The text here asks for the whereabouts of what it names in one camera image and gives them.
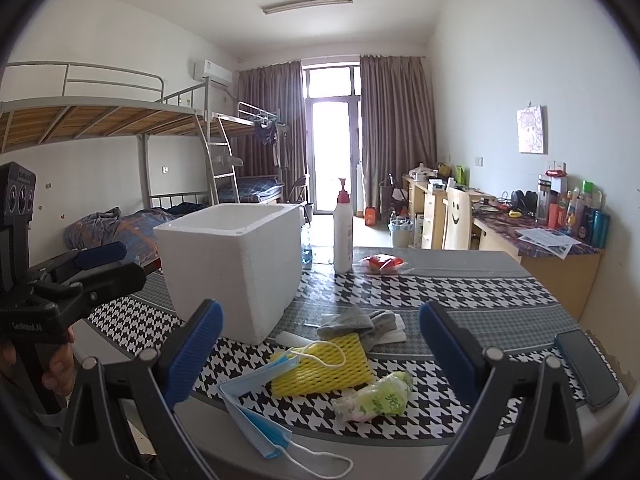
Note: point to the ceiling lamp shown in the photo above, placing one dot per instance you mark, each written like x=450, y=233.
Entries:
x=294, y=5

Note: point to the wooden smiley chair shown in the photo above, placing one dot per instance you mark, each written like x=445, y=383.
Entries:
x=459, y=221

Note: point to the blue sanitizer bottle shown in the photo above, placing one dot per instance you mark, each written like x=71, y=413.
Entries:
x=306, y=252

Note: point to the red snack packet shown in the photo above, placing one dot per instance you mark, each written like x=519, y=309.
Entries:
x=383, y=264

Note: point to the green tissue pack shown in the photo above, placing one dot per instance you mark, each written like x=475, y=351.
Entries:
x=389, y=396

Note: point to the bundled blue quilt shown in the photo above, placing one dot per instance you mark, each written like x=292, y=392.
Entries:
x=135, y=231

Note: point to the metal bunk bed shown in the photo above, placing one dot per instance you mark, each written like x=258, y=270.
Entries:
x=100, y=136

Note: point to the right brown curtain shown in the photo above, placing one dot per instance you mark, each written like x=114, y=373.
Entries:
x=398, y=120

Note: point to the brown curtain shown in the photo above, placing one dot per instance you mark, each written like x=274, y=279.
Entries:
x=398, y=120
x=272, y=99

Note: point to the air conditioner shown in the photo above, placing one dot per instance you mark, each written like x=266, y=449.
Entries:
x=207, y=69

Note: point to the wooden desk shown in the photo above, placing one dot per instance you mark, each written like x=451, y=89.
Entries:
x=569, y=279

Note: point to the black smartphone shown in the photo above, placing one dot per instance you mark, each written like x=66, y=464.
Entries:
x=596, y=380

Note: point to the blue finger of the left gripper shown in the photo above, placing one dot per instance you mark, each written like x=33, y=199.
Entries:
x=85, y=291
x=63, y=267

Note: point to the yellow foam fruit net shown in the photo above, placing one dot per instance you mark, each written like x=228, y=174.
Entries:
x=321, y=367

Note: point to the cartoon wall picture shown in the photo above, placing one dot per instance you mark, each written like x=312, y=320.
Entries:
x=530, y=129

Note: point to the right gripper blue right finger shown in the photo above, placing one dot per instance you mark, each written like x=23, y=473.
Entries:
x=545, y=441

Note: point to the houndstooth tablecloth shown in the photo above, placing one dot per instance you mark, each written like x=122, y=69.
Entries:
x=487, y=293

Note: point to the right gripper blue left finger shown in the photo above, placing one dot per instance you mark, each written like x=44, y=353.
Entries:
x=97, y=442

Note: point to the grey bucket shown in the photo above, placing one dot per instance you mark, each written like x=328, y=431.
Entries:
x=402, y=232

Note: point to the grey cloth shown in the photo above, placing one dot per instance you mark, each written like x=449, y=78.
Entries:
x=353, y=321

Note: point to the white pump lotion bottle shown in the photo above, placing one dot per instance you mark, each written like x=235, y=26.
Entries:
x=342, y=230

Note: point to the white styrofoam box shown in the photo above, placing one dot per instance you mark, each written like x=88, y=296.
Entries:
x=246, y=257

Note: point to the left brown curtain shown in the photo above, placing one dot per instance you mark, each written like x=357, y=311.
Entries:
x=272, y=99

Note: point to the white foam roll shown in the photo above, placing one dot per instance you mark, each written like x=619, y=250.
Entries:
x=290, y=340

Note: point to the black folding chair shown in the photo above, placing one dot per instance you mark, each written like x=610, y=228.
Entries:
x=300, y=194

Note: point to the person's left hand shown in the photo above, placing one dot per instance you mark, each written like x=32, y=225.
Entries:
x=59, y=377

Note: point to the papers on desk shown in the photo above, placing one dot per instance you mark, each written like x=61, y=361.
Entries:
x=553, y=241

